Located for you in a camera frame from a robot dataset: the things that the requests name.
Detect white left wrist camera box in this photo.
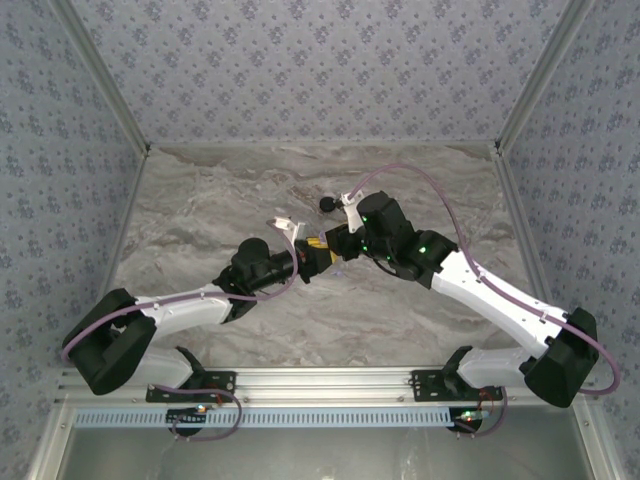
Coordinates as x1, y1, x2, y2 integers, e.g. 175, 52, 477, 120
267, 215, 306, 246

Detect aluminium lower frame rail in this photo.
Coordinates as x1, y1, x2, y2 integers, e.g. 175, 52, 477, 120
27, 399, 76, 480
572, 404, 626, 480

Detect long purple arm cable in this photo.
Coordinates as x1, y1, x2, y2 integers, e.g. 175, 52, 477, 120
59, 219, 300, 364
349, 163, 621, 399

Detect wide aluminium frame beam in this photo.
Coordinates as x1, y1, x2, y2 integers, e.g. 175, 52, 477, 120
55, 364, 600, 407

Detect white slotted cable duct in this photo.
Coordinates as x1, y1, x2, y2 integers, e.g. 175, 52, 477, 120
74, 405, 450, 429

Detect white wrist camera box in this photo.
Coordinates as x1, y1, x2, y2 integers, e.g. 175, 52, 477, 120
267, 215, 306, 246
335, 192, 364, 235

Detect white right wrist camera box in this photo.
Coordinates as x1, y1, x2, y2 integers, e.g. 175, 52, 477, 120
335, 192, 364, 235

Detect black mount with LED board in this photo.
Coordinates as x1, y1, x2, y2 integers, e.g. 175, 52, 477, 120
451, 407, 487, 435
166, 406, 210, 427

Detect grey metal panel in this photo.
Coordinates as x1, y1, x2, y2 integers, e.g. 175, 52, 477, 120
54, 424, 596, 480

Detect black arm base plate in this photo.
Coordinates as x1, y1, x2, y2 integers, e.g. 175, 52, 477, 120
144, 368, 238, 404
410, 368, 504, 404

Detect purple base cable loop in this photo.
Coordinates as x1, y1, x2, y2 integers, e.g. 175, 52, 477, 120
452, 384, 510, 440
169, 388, 245, 444

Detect thin aluminium table edge rail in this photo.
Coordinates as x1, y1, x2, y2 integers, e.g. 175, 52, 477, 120
147, 140, 499, 150

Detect slanted aluminium frame post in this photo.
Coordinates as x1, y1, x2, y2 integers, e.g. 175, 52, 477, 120
49, 0, 152, 154
493, 0, 597, 154

